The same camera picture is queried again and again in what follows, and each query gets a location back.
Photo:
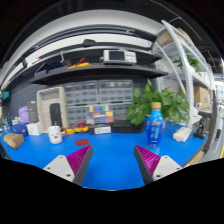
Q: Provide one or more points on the purple bag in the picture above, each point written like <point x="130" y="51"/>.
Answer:
<point x="23" y="115"/>

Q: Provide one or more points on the dark grey upright box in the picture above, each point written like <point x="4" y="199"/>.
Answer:
<point x="32" y="111"/>

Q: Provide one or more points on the black storage bin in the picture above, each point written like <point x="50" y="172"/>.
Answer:
<point x="50" y="70"/>

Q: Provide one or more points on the green potted plant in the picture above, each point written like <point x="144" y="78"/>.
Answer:
<point x="143" y="103"/>

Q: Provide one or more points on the black stand device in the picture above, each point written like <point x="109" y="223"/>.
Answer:
<point x="201" y="128"/>

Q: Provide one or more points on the white flat block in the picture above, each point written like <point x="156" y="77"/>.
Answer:
<point x="182" y="134"/>

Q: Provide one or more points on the yellow multimeter with red leads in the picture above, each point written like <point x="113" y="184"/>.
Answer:
<point x="80" y="128"/>

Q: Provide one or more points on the small brown cardboard box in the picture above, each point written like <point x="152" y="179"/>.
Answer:
<point x="13" y="140"/>

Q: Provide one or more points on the long white light bar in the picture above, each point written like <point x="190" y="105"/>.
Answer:
<point x="100" y="40"/>

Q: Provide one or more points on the black rectangular speaker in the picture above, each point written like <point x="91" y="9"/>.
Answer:
<point x="55" y="115"/>

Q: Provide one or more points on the blue drink bottle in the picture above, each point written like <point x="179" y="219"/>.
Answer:
<point x="155" y="128"/>

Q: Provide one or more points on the small white box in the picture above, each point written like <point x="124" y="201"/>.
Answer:
<point x="34" y="129"/>

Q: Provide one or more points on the black box with white label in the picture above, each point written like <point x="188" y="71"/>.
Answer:
<point x="100" y="129"/>

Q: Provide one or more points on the white shelf unit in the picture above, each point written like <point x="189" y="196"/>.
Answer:
<point x="187" y="76"/>

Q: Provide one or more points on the flat round red coaster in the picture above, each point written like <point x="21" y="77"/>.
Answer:
<point x="82" y="142"/>

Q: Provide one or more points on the grey small-parts drawer cabinet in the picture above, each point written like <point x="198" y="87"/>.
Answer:
<point x="81" y="93"/>
<point x="115" y="90"/>

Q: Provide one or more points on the beige dotted open case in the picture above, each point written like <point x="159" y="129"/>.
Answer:
<point x="43" y="106"/>

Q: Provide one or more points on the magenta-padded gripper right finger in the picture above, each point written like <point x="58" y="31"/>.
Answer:
<point x="163" y="166"/>

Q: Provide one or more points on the small black rounded device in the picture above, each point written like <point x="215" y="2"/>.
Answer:
<point x="89" y="43"/>

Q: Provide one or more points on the black zip case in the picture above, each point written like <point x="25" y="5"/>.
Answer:
<point x="126" y="127"/>

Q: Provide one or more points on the wide grey drawer cabinet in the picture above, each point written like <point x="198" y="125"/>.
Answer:
<point x="75" y="115"/>

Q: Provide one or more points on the dark grey wall shelf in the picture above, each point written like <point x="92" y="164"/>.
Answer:
<point x="100" y="73"/>

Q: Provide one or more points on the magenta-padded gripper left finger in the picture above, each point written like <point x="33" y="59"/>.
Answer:
<point x="61" y="166"/>

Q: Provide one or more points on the clear organiser with coloured parts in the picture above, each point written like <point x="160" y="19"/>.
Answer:
<point x="100" y="115"/>

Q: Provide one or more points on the blue box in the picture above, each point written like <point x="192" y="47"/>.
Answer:
<point x="20" y="129"/>

